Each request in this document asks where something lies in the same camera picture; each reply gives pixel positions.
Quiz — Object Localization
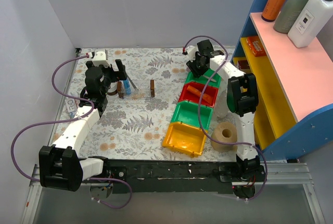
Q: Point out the green plastic bin near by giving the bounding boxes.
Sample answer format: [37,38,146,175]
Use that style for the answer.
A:
[171,101,213,130]

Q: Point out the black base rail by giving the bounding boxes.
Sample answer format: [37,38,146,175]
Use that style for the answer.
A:
[90,159,267,194]

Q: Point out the grey pump bottle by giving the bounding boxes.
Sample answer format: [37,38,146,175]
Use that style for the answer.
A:
[273,0,309,34]

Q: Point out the green plastic bin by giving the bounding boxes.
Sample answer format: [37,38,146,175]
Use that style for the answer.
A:
[171,101,213,130]
[185,69,221,88]

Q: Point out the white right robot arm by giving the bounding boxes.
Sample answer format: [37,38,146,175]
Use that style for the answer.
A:
[183,39,262,181]

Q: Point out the orange soap box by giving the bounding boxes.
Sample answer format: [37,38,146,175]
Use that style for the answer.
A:
[246,35,266,57]

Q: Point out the packaged toothbrush on table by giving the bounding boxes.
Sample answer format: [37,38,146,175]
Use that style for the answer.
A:
[65,98,78,118]

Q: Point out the green plastic bin far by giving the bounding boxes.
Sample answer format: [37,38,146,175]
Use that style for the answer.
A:
[185,69,221,88]

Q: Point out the white square bottle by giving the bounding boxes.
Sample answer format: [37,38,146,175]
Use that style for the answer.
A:
[288,0,332,48]

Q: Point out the clear glass cup brown band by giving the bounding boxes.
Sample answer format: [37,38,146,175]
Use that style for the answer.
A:
[107,82,118,96]

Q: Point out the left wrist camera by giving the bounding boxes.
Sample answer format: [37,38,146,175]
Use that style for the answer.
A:
[87,49,111,68]

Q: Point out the blue shelf unit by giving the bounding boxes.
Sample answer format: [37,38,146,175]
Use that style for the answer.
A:
[232,0,332,161]

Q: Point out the clear glass tray brown handles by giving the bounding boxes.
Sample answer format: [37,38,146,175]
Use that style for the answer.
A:
[117,78,156,100]

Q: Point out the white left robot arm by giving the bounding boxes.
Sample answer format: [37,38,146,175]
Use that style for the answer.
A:
[39,59,127,191]

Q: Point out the toilet paper roll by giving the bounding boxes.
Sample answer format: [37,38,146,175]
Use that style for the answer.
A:
[211,122,237,152]

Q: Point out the orange toothpaste tube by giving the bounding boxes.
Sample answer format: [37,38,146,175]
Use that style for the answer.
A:
[187,86,213,103]

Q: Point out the clear plastic cup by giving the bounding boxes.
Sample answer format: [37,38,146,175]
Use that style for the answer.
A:
[214,90,229,118]

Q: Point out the yellow plastic bin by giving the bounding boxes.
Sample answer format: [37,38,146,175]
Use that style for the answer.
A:
[162,122,207,157]

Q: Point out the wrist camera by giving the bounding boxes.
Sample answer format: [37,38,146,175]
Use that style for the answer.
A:
[183,45,200,61]
[87,49,111,68]

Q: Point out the red plastic bin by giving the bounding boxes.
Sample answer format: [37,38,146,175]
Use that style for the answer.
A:
[178,82,219,108]

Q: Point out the red white small box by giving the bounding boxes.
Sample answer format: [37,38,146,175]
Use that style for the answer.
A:
[236,60,251,73]

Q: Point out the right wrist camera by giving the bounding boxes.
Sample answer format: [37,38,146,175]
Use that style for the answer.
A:
[183,45,200,61]

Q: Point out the blue toothpaste tube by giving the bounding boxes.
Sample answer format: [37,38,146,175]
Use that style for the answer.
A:
[123,78,132,96]

